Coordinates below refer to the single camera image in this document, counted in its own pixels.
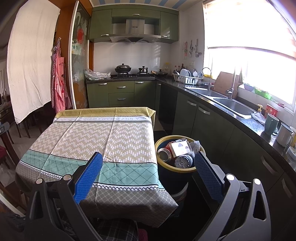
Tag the wooden cutting board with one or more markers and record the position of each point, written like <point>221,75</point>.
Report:
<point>223,81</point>

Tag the green wall cabinets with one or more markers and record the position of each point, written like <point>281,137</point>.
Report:
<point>168,23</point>

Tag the green mug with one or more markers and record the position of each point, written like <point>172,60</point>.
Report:
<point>270,125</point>

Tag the red drink can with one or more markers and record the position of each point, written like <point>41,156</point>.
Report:
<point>165,151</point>

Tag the black frying pan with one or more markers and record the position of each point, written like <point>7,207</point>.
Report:
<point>160,73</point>

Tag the clear plastic bag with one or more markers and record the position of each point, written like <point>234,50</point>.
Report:
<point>96,75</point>

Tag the red checked apron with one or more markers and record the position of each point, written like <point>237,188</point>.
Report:
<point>59,81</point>

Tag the yellow soap pump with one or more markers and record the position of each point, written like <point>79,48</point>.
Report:
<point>260,108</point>

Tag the blue yellow-rimmed trash bin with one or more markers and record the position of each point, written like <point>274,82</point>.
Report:
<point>175,169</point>

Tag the steel double sink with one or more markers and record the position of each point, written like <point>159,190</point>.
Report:
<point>233,107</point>

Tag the dark wooden chair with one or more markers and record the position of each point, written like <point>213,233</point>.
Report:
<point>7,146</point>

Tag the steel range hood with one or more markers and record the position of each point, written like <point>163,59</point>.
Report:
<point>135,27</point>

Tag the red printed tin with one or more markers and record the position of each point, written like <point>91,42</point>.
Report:
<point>271,111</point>

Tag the angular steel faucet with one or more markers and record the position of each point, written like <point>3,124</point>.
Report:
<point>231,90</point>

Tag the white enamel mug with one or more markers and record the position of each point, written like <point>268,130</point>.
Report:
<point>283,135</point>

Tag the white hanging sheet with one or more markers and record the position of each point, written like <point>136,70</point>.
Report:
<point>30,58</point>

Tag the gas stove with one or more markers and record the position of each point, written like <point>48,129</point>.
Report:
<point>133,75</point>

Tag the clear wrapper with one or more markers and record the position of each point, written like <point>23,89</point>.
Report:
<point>196,146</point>

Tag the black wok with lid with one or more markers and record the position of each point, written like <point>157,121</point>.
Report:
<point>123,68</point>

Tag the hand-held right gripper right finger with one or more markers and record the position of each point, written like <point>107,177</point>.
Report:
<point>208,176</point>

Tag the green stove-side base cabinets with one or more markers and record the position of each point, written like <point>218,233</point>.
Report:
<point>120,92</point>

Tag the grey dish cloth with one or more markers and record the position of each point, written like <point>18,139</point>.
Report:
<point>257,117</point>

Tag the white dish rack with plates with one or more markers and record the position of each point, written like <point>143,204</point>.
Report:
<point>185,80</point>

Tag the table with patterned tablecloth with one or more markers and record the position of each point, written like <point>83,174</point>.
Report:
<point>92,129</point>

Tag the small black pot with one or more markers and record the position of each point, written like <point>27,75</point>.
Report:
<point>143,70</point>

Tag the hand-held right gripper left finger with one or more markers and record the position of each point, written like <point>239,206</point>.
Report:
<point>89,178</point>

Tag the green sink-side base cabinets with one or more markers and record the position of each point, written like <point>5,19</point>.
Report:
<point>231,139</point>

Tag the green plastic bowls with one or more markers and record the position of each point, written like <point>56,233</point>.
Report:
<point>262,93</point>

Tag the window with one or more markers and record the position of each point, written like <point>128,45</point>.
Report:
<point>254,64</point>

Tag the person's plaid trousers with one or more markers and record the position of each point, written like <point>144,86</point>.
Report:
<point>115,231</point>

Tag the curved steel faucet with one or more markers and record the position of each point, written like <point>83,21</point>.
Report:
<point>209,81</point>

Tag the hanging metal skimmer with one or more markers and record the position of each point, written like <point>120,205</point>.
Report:
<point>190,47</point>

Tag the small white box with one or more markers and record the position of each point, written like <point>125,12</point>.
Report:
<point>180,147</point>

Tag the person's red garment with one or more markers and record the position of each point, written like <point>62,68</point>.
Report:
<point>142,235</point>

